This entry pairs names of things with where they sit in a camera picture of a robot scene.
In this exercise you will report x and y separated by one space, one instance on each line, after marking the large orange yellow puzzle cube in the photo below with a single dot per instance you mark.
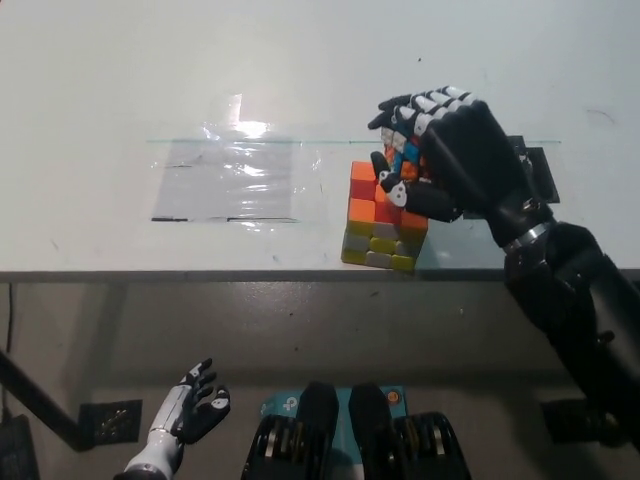
380 245

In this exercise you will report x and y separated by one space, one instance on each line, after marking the small studded multicolour puzzle cube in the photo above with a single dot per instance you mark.
407 152

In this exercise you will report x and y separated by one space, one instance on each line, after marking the black diagonal table leg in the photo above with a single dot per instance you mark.
35 395

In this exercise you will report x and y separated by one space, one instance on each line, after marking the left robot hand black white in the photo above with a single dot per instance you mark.
200 410

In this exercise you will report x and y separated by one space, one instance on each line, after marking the clear plastic sheet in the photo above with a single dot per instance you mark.
225 180

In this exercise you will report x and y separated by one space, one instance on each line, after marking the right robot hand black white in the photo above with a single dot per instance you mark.
470 155

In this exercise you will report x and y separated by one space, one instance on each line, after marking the black box on floor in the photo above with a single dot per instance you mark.
17 450

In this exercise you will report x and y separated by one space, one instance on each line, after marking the black floor plate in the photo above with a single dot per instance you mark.
97 422
565 420

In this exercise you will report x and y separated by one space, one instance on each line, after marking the black tape square marking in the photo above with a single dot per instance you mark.
542 175

